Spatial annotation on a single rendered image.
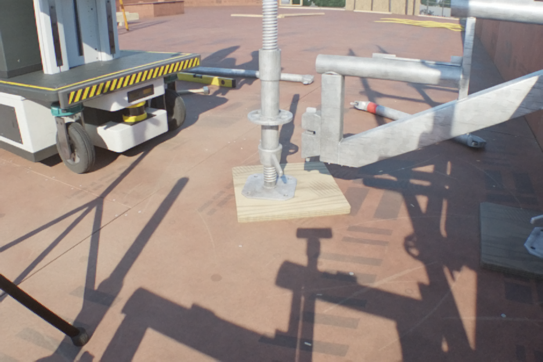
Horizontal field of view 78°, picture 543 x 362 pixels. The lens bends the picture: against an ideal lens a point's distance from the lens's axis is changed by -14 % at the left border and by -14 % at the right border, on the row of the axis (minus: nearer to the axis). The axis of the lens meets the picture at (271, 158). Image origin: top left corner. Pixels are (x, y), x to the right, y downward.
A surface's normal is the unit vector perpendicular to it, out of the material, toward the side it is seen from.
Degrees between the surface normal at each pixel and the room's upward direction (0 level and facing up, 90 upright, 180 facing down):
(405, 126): 90
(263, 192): 0
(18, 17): 90
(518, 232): 0
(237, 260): 0
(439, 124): 90
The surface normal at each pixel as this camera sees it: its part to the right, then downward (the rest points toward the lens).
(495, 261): 0.00, -0.91
